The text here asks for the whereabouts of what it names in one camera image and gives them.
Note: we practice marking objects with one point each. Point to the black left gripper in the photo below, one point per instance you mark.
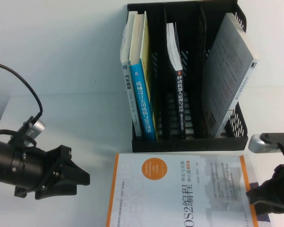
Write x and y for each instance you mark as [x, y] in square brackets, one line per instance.
[53, 165]

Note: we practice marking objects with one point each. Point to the white orange ROS2 book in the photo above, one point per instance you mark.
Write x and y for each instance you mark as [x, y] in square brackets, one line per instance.
[168, 201]

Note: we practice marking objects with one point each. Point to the white book with navy patch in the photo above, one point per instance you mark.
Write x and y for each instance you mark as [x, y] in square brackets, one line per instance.
[249, 170]

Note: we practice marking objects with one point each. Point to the black plastic book stand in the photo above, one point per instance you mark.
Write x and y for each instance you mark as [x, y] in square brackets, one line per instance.
[191, 144]

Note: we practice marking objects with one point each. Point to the blue spine yellow cover book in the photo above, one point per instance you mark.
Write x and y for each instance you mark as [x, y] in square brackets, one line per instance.
[142, 99]

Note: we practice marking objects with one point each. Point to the white spine book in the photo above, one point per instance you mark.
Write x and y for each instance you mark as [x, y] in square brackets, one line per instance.
[127, 82]

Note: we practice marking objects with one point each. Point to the dark spine robotics book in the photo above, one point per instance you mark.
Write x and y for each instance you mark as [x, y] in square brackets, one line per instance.
[181, 99]

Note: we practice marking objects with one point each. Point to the grey cover leaning book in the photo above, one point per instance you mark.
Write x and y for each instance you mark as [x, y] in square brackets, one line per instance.
[227, 71]

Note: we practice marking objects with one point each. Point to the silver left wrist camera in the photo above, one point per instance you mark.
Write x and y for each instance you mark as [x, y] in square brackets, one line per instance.
[38, 127]

